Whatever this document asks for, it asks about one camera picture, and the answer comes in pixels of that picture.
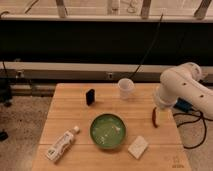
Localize green bowl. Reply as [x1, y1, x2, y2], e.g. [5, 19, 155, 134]
[90, 113, 126, 150]

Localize blue box on floor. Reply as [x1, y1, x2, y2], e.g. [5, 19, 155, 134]
[174, 98, 192, 112]

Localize white sponge block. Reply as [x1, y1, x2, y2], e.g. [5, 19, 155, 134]
[128, 136, 148, 159]

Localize black floor cable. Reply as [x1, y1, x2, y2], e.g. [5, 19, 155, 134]
[172, 109, 213, 150]

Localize black upright eraser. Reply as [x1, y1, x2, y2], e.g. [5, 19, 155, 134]
[86, 89, 95, 106]

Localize red-brown sausage toy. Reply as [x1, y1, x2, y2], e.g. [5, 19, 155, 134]
[152, 107, 158, 128]

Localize clear plastic cup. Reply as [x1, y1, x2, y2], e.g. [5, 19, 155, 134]
[118, 78, 135, 100]

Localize white plastic bottle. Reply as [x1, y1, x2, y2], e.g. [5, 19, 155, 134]
[45, 126, 80, 162]

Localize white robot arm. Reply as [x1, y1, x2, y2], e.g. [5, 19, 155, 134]
[153, 62, 213, 117]

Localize black hanging cable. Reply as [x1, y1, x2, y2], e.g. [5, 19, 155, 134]
[129, 13, 164, 81]

